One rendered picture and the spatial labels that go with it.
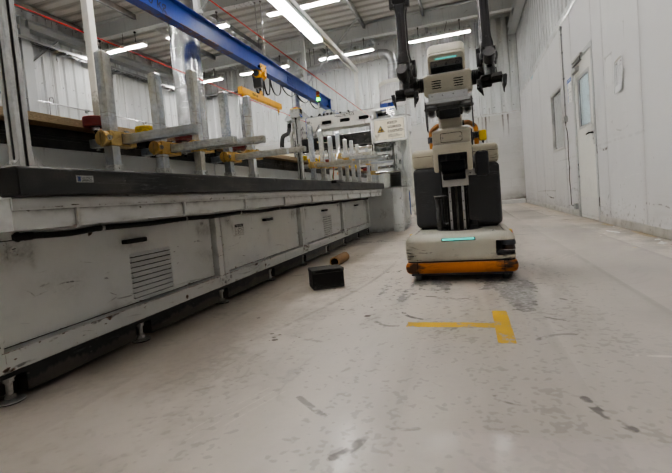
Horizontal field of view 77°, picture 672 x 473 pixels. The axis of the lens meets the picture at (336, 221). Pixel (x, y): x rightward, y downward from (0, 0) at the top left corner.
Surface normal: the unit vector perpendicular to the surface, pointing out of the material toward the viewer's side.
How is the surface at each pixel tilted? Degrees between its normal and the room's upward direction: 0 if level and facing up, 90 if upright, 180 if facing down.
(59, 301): 88
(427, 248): 90
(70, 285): 91
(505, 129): 90
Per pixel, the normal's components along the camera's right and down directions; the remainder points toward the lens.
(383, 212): -0.29, 0.07
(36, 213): 0.95, -0.07
